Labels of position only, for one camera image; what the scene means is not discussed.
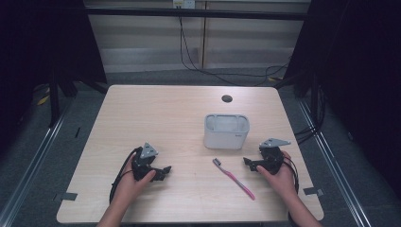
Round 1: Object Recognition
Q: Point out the yellow floor marker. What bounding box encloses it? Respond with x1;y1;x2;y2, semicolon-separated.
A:
36;94;51;107

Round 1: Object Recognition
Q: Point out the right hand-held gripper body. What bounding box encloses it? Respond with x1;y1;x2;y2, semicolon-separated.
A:
258;137;292;176

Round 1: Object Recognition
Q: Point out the white wall socket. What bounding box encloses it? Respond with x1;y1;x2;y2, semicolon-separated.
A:
172;0;197;9

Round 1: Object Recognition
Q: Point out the grey tape strip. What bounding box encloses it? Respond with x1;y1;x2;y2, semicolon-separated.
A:
303;186;325;197
53;191;78;202

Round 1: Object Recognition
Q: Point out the black metal stand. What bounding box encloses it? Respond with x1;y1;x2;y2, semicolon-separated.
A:
47;67;61;129

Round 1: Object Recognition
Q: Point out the person's left hand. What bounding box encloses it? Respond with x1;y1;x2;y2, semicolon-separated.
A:
115;163;157;203

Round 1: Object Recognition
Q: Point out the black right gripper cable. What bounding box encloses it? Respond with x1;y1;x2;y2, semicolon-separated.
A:
283;155;301;227

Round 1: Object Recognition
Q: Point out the black cable bundle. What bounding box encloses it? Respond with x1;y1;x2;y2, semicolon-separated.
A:
293;83;326;146

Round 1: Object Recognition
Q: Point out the pink toothbrush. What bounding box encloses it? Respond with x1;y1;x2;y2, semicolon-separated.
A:
212;157;256;201

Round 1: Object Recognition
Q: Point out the black horizontal metal bar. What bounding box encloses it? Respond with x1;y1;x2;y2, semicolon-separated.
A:
84;7;312;22

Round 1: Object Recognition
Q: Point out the person's right hand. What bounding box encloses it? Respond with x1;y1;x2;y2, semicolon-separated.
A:
256;150;300;201

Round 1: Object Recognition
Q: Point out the metal floor rail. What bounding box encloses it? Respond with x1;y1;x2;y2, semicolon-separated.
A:
296;98;375;227
0;100;75;227

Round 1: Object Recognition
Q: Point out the white toothbrush holder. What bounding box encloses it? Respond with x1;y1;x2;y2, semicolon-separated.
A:
202;113;251;150

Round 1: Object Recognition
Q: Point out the black curtain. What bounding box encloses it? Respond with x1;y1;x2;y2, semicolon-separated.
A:
283;0;401;200
0;0;109;155

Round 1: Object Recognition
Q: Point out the black wall cable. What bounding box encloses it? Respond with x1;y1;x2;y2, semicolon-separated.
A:
178;15;289;87

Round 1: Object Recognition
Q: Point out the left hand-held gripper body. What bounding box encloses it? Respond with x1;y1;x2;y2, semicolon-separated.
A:
131;142;160;182

